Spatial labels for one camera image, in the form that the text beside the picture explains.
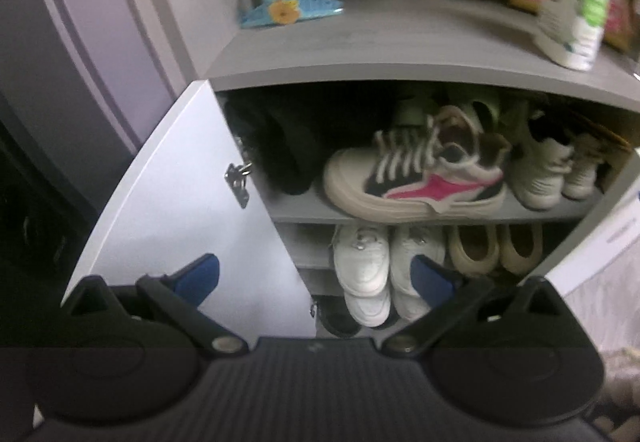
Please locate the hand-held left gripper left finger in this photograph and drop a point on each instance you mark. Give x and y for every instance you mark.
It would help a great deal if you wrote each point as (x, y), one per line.
(197, 274)

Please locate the pink and white sneaker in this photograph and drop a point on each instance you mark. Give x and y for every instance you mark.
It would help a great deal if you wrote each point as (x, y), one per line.
(435, 187)

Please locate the white cabinet door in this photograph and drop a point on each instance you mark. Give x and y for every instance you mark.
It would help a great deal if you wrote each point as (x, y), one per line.
(595, 242)
(175, 222)

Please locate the cream padded shoe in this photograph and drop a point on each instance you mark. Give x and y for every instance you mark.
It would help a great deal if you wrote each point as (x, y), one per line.
(540, 177)
(580, 177)

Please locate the white chunky sneaker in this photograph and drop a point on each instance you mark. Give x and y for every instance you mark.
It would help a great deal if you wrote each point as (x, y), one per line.
(370, 309)
(407, 307)

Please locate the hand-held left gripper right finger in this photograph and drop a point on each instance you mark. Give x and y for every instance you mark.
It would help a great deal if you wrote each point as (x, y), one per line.
(432, 278)

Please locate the grey door frame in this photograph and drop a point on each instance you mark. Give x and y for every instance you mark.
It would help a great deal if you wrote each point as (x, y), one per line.
(100, 22)

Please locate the grey shoe cabinet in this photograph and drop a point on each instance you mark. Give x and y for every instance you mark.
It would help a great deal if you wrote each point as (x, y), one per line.
(400, 37)

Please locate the brown fuzzy item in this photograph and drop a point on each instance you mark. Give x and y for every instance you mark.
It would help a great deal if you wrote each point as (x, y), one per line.
(605, 135)

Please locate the off-white low sneaker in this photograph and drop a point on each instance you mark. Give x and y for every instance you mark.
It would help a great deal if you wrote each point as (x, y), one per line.
(415, 242)
(360, 267)

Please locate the metal door hinge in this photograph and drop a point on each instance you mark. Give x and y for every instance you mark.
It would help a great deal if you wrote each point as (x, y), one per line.
(313, 309)
(240, 182)

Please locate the dark shoe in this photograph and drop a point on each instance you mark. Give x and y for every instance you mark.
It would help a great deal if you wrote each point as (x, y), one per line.
(340, 322)

